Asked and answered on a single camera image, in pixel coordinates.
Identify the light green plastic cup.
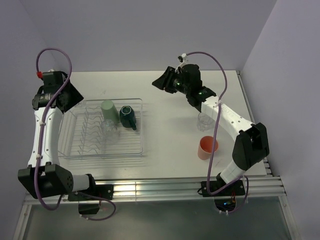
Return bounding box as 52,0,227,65
100,99,120,124

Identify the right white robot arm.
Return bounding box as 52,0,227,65
152,64,270,195

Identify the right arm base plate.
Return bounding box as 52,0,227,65
197,180,246,198

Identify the orange plastic cup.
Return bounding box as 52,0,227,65
197,135,219,160

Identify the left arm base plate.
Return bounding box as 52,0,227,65
67,184,114,202

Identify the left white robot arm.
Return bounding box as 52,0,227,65
18,71,98,200

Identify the dark green ceramic mug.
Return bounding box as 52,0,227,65
119,105,137,131

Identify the large clear glass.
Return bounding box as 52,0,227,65
197,112,215,132
100,119,120,145

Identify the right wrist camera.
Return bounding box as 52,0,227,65
175,53,188,74

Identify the aluminium mounting rail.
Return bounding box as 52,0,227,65
23,172,287,206

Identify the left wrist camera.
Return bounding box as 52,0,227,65
36,69,55,81

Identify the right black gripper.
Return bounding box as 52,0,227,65
152,66,191,95

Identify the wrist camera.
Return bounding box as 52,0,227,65
175,53,188,74
36,69,55,81

